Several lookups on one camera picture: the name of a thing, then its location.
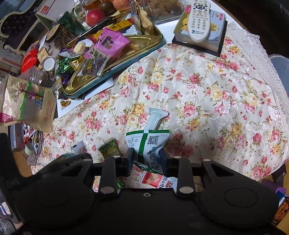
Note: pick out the white board under tray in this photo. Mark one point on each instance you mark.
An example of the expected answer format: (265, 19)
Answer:
(65, 105)

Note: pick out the floral tablecloth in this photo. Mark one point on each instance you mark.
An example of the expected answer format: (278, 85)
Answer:
(219, 108)

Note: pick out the red apple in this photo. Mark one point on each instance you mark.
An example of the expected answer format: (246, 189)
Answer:
(94, 16)

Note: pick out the green drink can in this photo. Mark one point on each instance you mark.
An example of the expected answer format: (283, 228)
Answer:
(70, 23)

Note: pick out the white hawthorn snack packet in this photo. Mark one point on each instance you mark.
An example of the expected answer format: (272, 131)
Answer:
(79, 148)

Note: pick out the green pea snack packet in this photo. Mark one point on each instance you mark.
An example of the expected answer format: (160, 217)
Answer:
(110, 148)

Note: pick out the clear dark snack packet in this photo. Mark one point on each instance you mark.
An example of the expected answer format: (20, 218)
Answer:
(93, 65)

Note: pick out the beige paper snack bag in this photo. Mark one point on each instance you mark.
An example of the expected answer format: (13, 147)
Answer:
(26, 102)

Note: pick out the white green snack packet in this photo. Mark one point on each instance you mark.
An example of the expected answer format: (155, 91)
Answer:
(146, 144)

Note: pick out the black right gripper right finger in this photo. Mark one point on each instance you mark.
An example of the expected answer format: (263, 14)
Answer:
(169, 165)

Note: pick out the red orange snack packet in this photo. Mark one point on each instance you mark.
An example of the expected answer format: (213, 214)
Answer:
(159, 181)

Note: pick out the white lace cloth edge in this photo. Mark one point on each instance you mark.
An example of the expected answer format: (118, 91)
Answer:
(255, 53)

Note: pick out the pink snack bag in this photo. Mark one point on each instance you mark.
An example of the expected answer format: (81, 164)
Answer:
(110, 43)

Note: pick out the red plastic wrapper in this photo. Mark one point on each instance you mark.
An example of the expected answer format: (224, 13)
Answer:
(30, 60)

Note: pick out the grey white snack packet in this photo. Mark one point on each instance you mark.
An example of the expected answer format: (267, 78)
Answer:
(155, 118)

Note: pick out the green foil candy wrapper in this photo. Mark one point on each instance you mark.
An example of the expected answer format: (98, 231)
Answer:
(68, 65)

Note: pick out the white remote control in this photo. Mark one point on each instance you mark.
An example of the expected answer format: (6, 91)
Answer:
(199, 20)

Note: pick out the clear plastic food container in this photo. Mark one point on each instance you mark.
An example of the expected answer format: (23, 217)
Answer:
(162, 11)

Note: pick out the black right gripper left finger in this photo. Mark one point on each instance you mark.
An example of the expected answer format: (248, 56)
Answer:
(124, 163)

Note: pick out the gold teal metal tray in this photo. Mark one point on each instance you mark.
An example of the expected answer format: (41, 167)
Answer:
(148, 43)

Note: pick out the white bottle cap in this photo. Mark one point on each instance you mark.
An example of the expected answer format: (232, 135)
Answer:
(48, 63)

